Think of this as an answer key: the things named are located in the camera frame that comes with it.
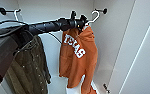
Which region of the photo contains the thin grey gripper cable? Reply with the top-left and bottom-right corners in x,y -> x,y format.
40,29 -> 64,45

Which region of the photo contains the small dark door hinge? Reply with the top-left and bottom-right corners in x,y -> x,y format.
102,82 -> 112,94

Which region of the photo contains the dark grey hanging garment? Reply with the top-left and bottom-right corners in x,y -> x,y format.
4,34 -> 52,94

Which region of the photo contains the black hanger rail bracket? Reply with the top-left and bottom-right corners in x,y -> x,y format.
94,7 -> 109,15
0,6 -> 22,16

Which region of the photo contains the orange hooded sweatshirt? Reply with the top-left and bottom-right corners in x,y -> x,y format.
58,25 -> 100,94

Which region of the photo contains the white wardrobe door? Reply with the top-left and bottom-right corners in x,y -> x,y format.
118,0 -> 150,94

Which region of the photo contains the white wardrobe carcass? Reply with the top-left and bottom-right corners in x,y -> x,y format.
0,0 -> 139,94

